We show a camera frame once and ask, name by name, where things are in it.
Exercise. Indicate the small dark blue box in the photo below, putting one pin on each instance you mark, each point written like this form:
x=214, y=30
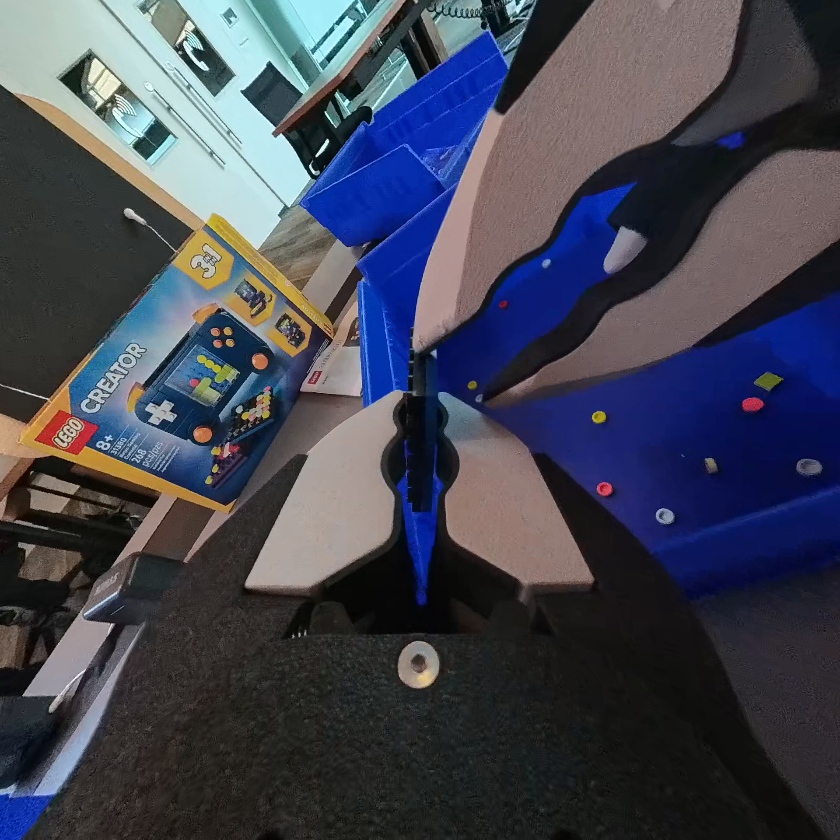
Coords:
x=131, y=587

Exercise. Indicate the dark window with phone icon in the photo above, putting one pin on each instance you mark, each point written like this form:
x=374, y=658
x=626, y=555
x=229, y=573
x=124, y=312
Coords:
x=190, y=46

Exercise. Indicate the instruction booklet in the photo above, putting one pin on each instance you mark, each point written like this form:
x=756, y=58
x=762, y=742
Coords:
x=334, y=374

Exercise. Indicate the colourful toy set box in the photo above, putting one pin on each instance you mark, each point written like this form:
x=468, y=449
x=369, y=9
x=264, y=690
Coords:
x=164, y=367

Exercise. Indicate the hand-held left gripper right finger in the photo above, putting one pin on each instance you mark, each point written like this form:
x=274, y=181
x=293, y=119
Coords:
x=512, y=512

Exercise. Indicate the black office chair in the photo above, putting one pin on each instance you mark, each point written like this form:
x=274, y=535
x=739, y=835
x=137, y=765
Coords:
x=275, y=98

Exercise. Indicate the scattered small round studs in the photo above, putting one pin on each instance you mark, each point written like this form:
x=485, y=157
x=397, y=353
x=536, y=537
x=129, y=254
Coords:
x=753, y=404

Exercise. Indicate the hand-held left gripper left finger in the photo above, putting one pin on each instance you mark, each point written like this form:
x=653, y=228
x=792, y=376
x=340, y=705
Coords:
x=328, y=512

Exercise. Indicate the black toy plate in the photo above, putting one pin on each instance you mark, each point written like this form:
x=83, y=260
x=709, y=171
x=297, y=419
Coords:
x=417, y=446

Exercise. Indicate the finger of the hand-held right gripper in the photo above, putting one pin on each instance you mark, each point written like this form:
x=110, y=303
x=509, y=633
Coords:
x=754, y=249
x=558, y=118

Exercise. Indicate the long wooden desk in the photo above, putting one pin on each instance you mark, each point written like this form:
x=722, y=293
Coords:
x=354, y=72

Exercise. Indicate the dark window with wifi icon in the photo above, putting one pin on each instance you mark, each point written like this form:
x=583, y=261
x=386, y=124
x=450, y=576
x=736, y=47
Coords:
x=118, y=108

